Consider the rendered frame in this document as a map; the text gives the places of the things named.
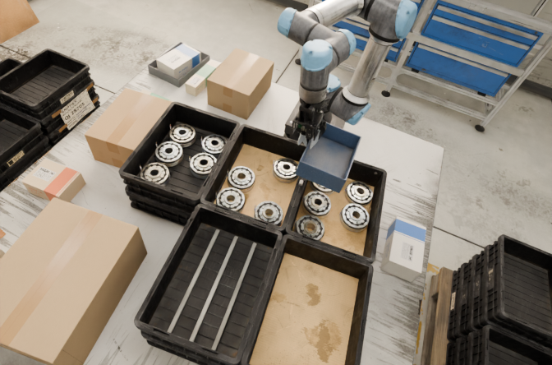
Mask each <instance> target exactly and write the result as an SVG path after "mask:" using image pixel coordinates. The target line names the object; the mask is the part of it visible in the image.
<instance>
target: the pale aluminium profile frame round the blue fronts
mask: <svg viewBox="0 0 552 365"><path fill-rule="evenodd" d="M548 1H549V0H540V1H539V3H538V4H537V5H536V7H535V8H534V10H533V11H532V13H531V14H530V16H535V17H536V16H537V15H538V14H539V12H540V11H541V9H542V8H543V7H544V5H545V4H546V3H547V2H548ZM433 2H434V0H425V1H424V2H423V4H422V6H421V9H420V11H419V13H418V15H417V17H416V19H415V21H414V24H413V26H412V28H411V30H410V32H409V33H408V35H407V36H406V38H407V39H406V41H405V43H404V45H403V47H402V50H401V52H400V54H399V55H398V58H397V60H396V62H390V61H389V60H388V59H385V60H384V63H383V65H382V66H384V67H388V68H390V69H391V71H392V74H391V76H390V77H386V78H384V77H382V76H378V75H377V77H376V78H375V81H377V82H379V83H381V84H384V85H386V86H387V87H386V89H385V90H383V91H382V92H381V94H382V95H383V96H384V97H389V96H390V93H389V92H390V90H391V88H392V87H393V88H395V89H397V90H401V91H404V92H406V93H408V94H411V95H415V96H417V97H420V98H422V99H426V100H429V101H431V102H433V103H436V104H440V105H442V106H444V107H447V108H450V109H453V110H456V111H458V112H460V113H465V114H466V115H469V116H472V117H474V118H478V119H480V120H482V121H481V125H475V129H476V130H477V131H479V132H483V131H484V130H485V129H484V128H483V127H485V126H486V125H487V124H488V123H489V121H490V120H491V119H492V118H493V116H495V115H496V114H497V112H498V111H499V110H500V109H501V108H502V106H503V105H504V104H505V103H506V101H507V100H508V99H509V98H510V96H511V95H512V94H513V93H514V91H515V90H516V89H517V88H518V87H519V86H520V85H521V84H522V83H523V81H524V80H525V79H526V78H527V76H528V75H529V74H530V73H531V72H532V70H533V69H534V68H535V67H536V65H537V64H538V63H539V62H540V61H541V59H542V58H543V57H544V56H545V55H546V54H547V53H548V52H549V51H550V49H551V48H552V35H551V36H550V37H549V39H548V40H547V41H546V42H545V44H544V45H540V44H535V46H534V47H533V48H534V49H539V51H538V53H537V54H536V55H535V56H534V58H533V59H532V60H531V61H530V62H529V63H528V64H527V66H526V67H525V68H524V69H521V68H519V67H515V66H512V65H509V64H507V63H504V62H500V61H497V60H494V59H492V58H488V57H485V56H482V55H480V54H477V53H473V52H470V51H467V50H465V49H460V48H458V47H455V46H452V45H450V44H446V43H444V42H441V41H438V40H436V39H432V38H429V37H426V36H424V35H421V30H420V29H421V27H422V25H423V22H424V20H425V18H426V16H427V14H428V13H429V14H431V12H432V10H431V9H430V8H431V6H432V4H433ZM319 3H321V1H319V0H310V1H309V6H308V8H310V7H313V6H314V5H317V4H319ZM347 18H349V19H352V20H354V21H359V22H361V23H363V24H366V25H370V22H368V21H365V20H364V19H362V18H360V17H358V16H354V17H347ZM414 41H416V42H419V43H422V44H425V45H428V46H430V47H433V48H436V49H440V50H443V51H445V52H448V53H452V54H455V55H458V56H460V57H462V58H466V59H469V60H472V61H474V62H478V63H481V64H484V65H486V66H489V67H493V68H496V69H499V70H500V71H503V72H507V73H510V74H513V75H515V76H517V78H516V80H515V81H514V82H513V83H512V85H511V86H508V85H503V86H502V87H501V88H500V90H499V91H498V92H497V94H496V98H493V97H492V96H490V95H487V94H484V93H481V92H479V91H478V92H476V91H474V90H470V89H468V88H465V87H462V86H460V85H456V84H454V83H451V82H448V81H444V80H442V79H439V78H437V77H434V76H430V75H428V74H425V73H423V72H419V71H418V70H417V69H414V68H409V67H404V66H403V63H404V61H405V59H406V57H407V56H410V54H411V52H409V51H412V50H413V48H414V46H412V45H413V43H414ZM302 49H303V47H302V46H301V45H300V48H299V53H298V56H297V58H298V59H296V60H295V63H296V64H298V65H301V55H302ZM362 54H363V52H362V51H360V50H358V49H355V50H354V52H353V53H352V55H354V56H357V57H359V58H360V57H361V55H362ZM337 67H338V68H341V69H343V70H345V71H348V72H351V73H354V72H355V70H356V67H353V66H351V65H348V64H346V63H343V62H342V63H341V64H339V65H338V66H337ZM404 73H405V74H407V75H409V76H414V77H416V78H418V79H421V80H423V81H428V82H429V83H432V84H435V85H439V86H441V87H444V88H446V89H449V90H453V91H455V92H458V93H460V94H463V95H466V96H469V97H472V98H474V99H478V100H480V101H483V102H485V113H480V112H478V111H476V110H473V109H470V108H467V107H464V106H461V105H460V104H455V103H453V102H450V101H448V100H446V99H441V98H440V97H437V96H434V95H431V94H428V93H426V92H423V91H420V90H417V89H414V88H411V87H410V86H407V85H403V84H401V83H399V82H398V80H397V76H398V75H401V74H404ZM504 89H505V90H506V91H505V93H504ZM492 105H494V107H493V108H492Z"/></svg>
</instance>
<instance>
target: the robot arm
mask: <svg viewBox="0 0 552 365"><path fill-rule="evenodd" d="M416 14H417V6H416V4H415V3H414V2H412V1H410V0H326V1H323V2H321V3H319V4H317V5H314V6H313V7H310V8H308V9H306V10H304V11H302V12H298V11H297V10H294V9H292V8H290V7H289V8H287V9H285V10H284V11H283V12H282V14H281V15H280V17H279V19H278V24H277V28H278V32H279V33H281V34H282V35H284V36H286V37H287V39H290V40H292V41H294V42H296V43H297V44H299V45H301V46H302V47H303V49H302V55H301V75H300V83H299V101H300V103H301V104H300V106H299V112H298V113H297V115H296V117H295V118H294V119H293V120H292V134H293V133H294V132H295V130H296V132H300V137H299V139H298V142H297V144H298V145H300V144H301V143H302V142H303V143H304V145H305V146H306V147H307V144H308V142H309V139H310V140H311V142H310V146H309V148H310V149H311V148H312V147H313V146H314V145H315V144H316V143H317V142H318V140H319V139H320V138H321V136H322V135H323V134H324V132H325V130H326V127H327V126H326V123H330V122H331V120H332V114H334V115H336V116H337V117H339V118H341V119H342V120H343V121H345V122H347V123H349V124H350V125H353V126H354V125H356V124H358V123H359V122H360V120H361V119H362V118H363V117H364V116H365V114H366V113H367V112H368V110H369V109H370V106H371V104H370V103H368V102H369V100H370V96H369V92H370V89H371V87H372V85H373V83H374V81H375V78H376V77H377V75H378V73H379V71H380V68H381V67H382V65H383V63H384V60H385V59H386V57H387V55H388V53H389V50H390V49H391V47H392V45H393V44H396V43H397V42H398V41H399V40H400V39H405V38H406V36H407V35H408V33H409V32H410V29H411V28H412V26H413V23H414V21H415V19H416ZM354 16H358V17H360V18H362V19H364V20H365V21H368V22H370V27H369V29H368V31H369V33H370V38H369V39H368V42H367V44H366V47H365V49H364V51H363V54H362V55H361V59H360V61H359V63H358V64H357V67H356V70H355V72H354V74H353V76H352V79H351V81H350V84H349V85H347V86H345V87H344V88H343V87H341V86H340V85H341V82H340V80H339V79H338V78H337V77H336V76H334V75H331V74H330V72H331V71H332V70H334V69H335V68H336V67H337V66H338V65H339V64H341V63H342V62H343V61H345V60H347V59H348V58H349V56H350V55H351V54H352V53H353V52H354V50H355V49H356V45H357V42H356V39H355V36H354V35H353V33H352V32H351V31H349V30H345V29H341V30H336V31H335V32H334V31H332V30H331V29H329V27H330V26H332V25H334V24H336V23H338V22H340V21H341V20H343V19H345V18H347V17H354ZM294 123H295V127H294ZM296 124H297V129H296ZM293 127H294V128H293Z"/></svg>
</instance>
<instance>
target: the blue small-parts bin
mask: <svg viewBox="0 0 552 365"><path fill-rule="evenodd" d="M326 126H327V127H326V130H325V132H324V134H323V135H322V136H321V138H320V139H319V140H318V142H317V143H316V144H315V145H314V146H313V147H312V148H311V149H310V148H309V146H310V142H311V140H309V142H308V144H307V147H306V149H305V151H304V153H303V155H302V157H301V159H300V161H299V164H298V166H297V171H296V173H295V174H296V175H298V176H300V177H302V178H305V179H307V180H309V181H312V182H313V183H317V184H319V185H320V186H323V187H326V188H328V189H330V190H332V191H335V192H337V193H340V192H341V190H342V188H343V186H344V184H345V182H346V181H347V177H348V174H349V172H350V169H351V167H352V163H353V160H354V158H355V155H356V152H357V149H358V146H359V144H360V141H361V136H358V135H357V134H354V133H352V132H349V131H346V130H344V129H342V128H340V127H336V126H334V125H332V124H330V123H326Z"/></svg>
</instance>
